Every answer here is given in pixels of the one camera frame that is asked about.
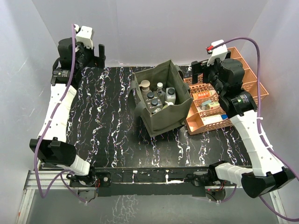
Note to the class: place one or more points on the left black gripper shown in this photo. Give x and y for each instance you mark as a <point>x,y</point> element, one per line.
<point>96,61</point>

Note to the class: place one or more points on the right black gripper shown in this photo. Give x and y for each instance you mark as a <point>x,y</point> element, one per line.
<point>198,68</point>

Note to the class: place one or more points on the white rectangular bottle black cap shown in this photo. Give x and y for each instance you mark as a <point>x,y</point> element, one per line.
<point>170,95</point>

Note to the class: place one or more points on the yellow-green pump soap bottle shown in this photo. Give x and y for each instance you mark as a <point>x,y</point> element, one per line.
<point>168,104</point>

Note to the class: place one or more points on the beige pump lotion bottle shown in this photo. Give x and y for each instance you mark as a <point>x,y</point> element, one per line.
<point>145,87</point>

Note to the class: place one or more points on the clear square bottle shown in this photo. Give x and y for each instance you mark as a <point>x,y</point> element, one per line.
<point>149,97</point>
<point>155,105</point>

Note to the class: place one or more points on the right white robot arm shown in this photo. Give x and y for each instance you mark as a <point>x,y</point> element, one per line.
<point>267,173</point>

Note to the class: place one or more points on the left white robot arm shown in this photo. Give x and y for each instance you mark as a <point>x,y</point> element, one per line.
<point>50,146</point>

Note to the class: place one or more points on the olive green canvas bag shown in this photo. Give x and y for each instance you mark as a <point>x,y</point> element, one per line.
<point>170,117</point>

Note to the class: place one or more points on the small boxes in tray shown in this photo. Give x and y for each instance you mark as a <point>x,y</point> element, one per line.
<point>208,105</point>

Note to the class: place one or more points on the orange low basket tray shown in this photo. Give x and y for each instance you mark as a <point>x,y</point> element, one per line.
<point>199,121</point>

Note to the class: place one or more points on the orange tall file organizer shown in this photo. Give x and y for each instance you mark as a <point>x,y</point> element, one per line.
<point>249,79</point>

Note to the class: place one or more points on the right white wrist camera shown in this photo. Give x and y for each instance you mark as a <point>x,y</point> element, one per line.
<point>217,50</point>

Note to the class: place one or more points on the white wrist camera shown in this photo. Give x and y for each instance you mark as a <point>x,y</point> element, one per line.
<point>217,50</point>
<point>84,35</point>

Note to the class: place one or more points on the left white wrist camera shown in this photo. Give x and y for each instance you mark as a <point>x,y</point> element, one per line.
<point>84,35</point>

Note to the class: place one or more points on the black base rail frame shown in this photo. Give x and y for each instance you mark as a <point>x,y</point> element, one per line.
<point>152,181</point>

